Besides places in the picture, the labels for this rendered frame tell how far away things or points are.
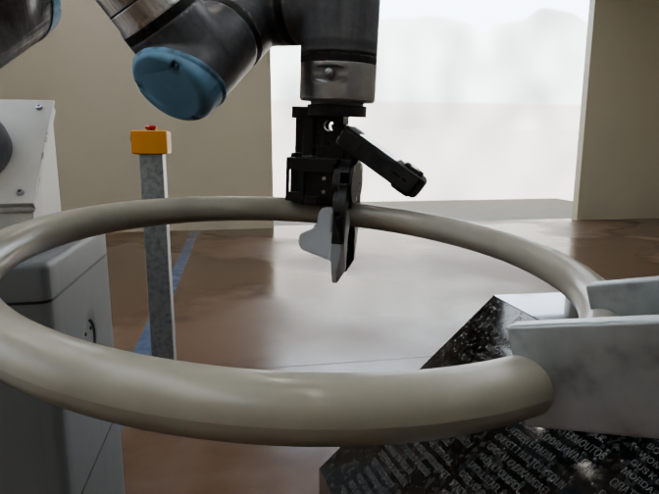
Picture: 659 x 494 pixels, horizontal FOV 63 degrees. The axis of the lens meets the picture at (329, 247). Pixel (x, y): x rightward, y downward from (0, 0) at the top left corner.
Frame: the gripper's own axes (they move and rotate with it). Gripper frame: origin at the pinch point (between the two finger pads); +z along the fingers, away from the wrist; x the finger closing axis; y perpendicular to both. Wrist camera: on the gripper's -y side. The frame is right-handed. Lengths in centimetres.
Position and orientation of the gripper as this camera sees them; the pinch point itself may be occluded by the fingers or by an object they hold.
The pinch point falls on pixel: (345, 268)
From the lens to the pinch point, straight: 68.1
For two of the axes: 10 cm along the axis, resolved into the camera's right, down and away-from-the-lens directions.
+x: -2.4, 2.2, -9.5
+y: -9.7, -1.0, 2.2
